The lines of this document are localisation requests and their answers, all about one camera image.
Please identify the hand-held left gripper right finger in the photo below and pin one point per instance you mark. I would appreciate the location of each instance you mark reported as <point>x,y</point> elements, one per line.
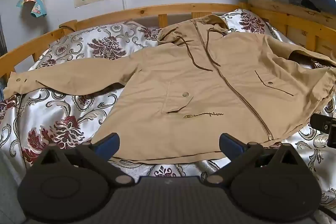
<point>231,144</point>

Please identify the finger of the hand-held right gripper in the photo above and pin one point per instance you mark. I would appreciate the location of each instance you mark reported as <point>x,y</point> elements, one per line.
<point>321,123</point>

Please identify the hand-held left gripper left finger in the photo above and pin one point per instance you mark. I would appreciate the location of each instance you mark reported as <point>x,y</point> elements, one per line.
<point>110,144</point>

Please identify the tan hooded jacket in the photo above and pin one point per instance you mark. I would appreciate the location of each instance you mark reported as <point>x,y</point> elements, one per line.
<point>183,82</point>

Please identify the floral satin bedsheet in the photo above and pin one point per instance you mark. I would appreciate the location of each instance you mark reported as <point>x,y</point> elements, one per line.
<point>65,113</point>

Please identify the wooden bed frame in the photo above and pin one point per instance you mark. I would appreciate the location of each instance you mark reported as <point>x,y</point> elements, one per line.
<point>147,10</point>

